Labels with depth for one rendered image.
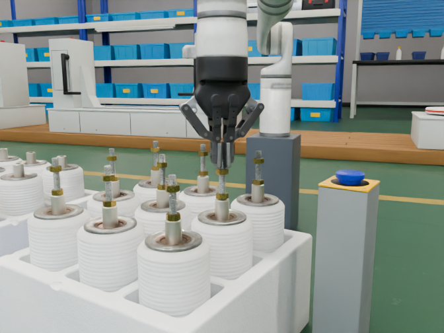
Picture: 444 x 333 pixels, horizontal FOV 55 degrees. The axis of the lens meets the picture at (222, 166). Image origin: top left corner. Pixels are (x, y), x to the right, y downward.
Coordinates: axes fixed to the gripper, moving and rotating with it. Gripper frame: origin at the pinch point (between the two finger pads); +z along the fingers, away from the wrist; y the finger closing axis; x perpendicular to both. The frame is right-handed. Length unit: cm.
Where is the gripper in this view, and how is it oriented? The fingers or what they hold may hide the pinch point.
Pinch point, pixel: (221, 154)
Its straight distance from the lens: 63.8
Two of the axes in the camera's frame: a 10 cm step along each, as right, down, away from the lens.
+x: -2.8, -1.9, 9.4
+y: 9.6, -0.5, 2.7
